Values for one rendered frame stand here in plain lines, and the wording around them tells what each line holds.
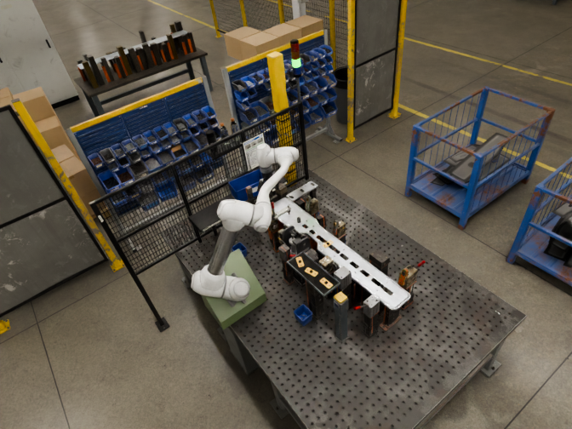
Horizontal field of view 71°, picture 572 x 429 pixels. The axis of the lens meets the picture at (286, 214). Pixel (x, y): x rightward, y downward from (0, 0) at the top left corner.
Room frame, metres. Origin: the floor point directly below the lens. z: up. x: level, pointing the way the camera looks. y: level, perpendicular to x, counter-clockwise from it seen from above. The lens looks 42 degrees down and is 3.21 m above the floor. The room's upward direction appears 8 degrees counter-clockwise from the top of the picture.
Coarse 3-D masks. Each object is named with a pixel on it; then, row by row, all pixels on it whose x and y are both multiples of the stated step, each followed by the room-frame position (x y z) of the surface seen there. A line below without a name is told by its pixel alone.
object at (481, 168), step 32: (480, 96) 4.12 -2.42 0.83; (512, 96) 3.82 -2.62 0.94; (416, 128) 3.51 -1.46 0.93; (448, 128) 3.83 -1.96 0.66; (544, 128) 3.44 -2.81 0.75; (416, 160) 3.46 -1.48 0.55; (448, 160) 3.57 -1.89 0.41; (480, 160) 2.86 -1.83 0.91; (512, 160) 3.21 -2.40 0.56; (448, 192) 3.30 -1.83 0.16; (480, 192) 3.23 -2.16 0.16
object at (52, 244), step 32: (0, 128) 2.97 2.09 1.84; (32, 128) 3.04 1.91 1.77; (0, 160) 2.90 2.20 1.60; (32, 160) 3.00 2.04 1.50; (0, 192) 2.83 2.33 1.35; (32, 192) 2.93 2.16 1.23; (64, 192) 3.04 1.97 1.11; (0, 224) 2.76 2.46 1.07; (32, 224) 2.87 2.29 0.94; (64, 224) 2.98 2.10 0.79; (0, 256) 2.68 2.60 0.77; (32, 256) 2.78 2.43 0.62; (64, 256) 2.90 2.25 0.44; (96, 256) 3.03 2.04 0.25; (0, 288) 2.59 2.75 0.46; (32, 288) 2.70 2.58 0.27; (0, 320) 2.51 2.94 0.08
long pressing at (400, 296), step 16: (288, 224) 2.31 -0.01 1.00; (304, 224) 2.28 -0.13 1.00; (336, 240) 2.06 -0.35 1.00; (336, 256) 1.90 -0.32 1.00; (352, 256) 1.88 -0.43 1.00; (352, 272) 1.73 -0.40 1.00; (368, 272) 1.72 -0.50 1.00; (368, 288) 1.59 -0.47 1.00; (400, 288) 1.55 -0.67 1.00; (384, 304) 1.45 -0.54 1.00; (400, 304) 1.43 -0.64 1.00
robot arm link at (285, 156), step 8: (280, 152) 2.30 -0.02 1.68; (288, 152) 2.29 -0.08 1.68; (296, 152) 2.30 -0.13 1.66; (280, 160) 2.26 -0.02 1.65; (288, 160) 2.25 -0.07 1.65; (280, 168) 2.18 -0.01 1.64; (288, 168) 2.19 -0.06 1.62; (272, 176) 2.11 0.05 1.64; (280, 176) 2.12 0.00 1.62; (264, 184) 2.05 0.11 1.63; (272, 184) 2.05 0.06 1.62; (264, 192) 1.97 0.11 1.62; (264, 200) 1.89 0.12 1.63
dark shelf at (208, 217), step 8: (248, 200) 2.64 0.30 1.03; (256, 200) 2.65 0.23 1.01; (208, 208) 2.61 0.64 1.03; (216, 208) 2.60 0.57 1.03; (192, 216) 2.53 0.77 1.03; (200, 216) 2.52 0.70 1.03; (208, 216) 2.51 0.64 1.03; (216, 216) 2.49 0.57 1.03; (200, 224) 2.43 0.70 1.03; (208, 224) 2.41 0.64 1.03
